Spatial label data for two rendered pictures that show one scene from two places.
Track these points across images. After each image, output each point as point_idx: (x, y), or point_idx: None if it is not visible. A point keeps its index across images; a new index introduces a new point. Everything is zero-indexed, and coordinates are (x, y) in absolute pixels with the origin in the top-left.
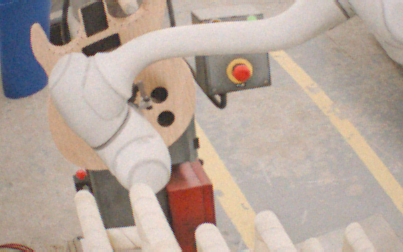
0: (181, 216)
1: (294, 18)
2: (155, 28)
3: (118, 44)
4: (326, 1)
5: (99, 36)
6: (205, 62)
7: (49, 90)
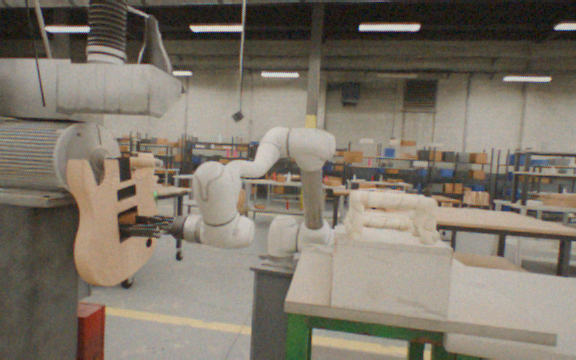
0: (89, 335)
1: (266, 160)
2: (150, 185)
3: (130, 194)
4: (276, 150)
5: (126, 184)
6: None
7: (211, 181)
